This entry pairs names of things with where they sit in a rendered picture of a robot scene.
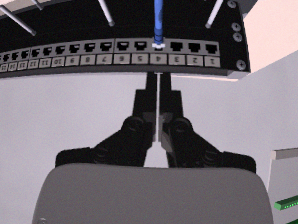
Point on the dark blue cable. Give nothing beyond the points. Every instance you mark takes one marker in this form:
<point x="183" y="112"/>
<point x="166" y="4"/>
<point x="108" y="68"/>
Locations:
<point x="158" y="28"/>

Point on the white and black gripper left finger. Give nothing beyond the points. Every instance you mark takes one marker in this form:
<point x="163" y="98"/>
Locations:
<point x="123" y="148"/>

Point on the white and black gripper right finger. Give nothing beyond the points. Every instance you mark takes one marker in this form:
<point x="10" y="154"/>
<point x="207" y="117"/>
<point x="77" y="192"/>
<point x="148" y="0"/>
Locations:
<point x="178" y="138"/>

